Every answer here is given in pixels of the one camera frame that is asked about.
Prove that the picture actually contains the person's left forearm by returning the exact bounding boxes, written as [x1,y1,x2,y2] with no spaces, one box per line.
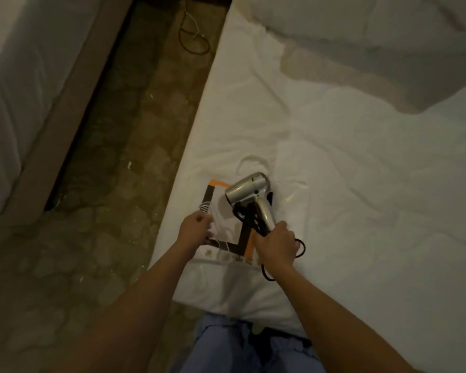
[50,246,197,373]

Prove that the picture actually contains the thin pale floor cable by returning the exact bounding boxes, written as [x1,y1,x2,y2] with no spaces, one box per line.
[177,5,213,56]

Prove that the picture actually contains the white notepad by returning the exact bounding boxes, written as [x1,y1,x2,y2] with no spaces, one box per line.
[208,189,245,247]

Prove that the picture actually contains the orange folder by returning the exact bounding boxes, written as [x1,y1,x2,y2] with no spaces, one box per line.
[202,180,259,263]

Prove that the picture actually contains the rumpled white duvet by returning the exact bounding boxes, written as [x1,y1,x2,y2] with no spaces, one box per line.
[233,0,466,115]

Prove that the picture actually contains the person's left hand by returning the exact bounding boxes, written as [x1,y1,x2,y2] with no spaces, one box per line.
[174,212,214,257]

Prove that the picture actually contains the person's right forearm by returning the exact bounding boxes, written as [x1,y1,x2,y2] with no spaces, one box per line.
[273,264,420,373]

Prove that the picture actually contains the person's right hand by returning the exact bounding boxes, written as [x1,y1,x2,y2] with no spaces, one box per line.
[254,221,298,278]

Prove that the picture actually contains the person's blue trousers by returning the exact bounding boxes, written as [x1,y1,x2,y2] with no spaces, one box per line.
[171,313,327,373]

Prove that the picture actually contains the white bed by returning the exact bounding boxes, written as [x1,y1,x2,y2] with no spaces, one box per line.
[0,0,135,224]
[150,0,466,373]

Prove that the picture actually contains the silver hair dryer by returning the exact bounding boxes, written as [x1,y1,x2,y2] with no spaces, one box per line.
[224,173,306,282]

